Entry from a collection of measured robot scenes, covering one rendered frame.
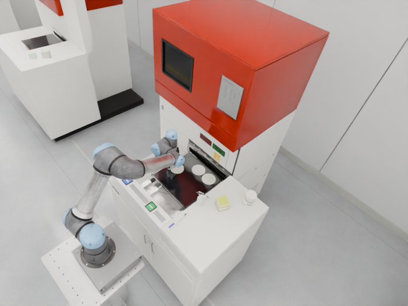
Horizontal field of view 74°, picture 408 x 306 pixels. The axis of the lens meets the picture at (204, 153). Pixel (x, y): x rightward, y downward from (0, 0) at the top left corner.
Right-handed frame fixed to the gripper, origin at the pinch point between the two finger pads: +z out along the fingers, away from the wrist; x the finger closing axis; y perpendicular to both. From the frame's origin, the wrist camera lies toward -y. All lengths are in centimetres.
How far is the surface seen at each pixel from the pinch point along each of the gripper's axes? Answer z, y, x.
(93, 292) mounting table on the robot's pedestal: 9, -51, -72
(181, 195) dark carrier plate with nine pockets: 1.4, 5.3, -23.9
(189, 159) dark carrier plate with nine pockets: 1.4, 17.2, 7.4
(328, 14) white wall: -74, 153, 88
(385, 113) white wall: -19, 194, 17
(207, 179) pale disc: 1.3, 26.7, -13.5
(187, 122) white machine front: -20.8, 17.9, 24.6
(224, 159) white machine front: -14.3, 37.8, -9.6
